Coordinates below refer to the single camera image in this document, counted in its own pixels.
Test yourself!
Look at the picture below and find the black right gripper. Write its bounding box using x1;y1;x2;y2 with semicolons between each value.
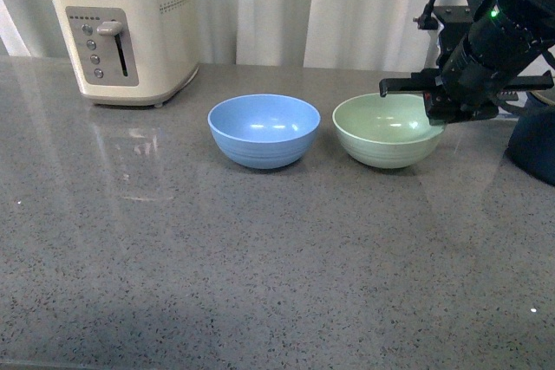
379;6;554;124

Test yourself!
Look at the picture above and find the green plastic bowl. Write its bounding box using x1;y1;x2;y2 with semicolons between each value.
332;93;446;169

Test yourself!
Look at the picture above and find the blue plastic bowl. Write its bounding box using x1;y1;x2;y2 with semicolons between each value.
207;94;321;170

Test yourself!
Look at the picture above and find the dark blue saucepan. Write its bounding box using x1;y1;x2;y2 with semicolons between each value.
506;113;554;185

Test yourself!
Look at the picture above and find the white curtain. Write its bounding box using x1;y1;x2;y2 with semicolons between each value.
1;0;434;71

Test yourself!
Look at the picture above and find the cream two-slot toaster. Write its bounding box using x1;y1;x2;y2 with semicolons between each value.
52;0;200;107

